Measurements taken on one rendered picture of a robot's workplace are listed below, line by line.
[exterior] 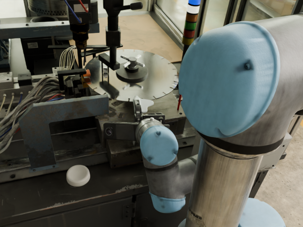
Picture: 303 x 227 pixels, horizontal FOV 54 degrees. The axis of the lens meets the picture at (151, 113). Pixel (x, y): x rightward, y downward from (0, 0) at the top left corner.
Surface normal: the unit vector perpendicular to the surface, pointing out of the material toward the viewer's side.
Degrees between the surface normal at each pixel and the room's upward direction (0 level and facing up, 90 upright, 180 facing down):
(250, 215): 7
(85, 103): 90
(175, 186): 54
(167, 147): 58
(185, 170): 12
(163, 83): 0
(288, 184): 0
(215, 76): 82
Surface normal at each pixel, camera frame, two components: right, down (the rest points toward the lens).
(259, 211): 0.19, -0.79
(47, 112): 0.32, 0.63
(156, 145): 0.15, 0.15
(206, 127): -0.87, 0.14
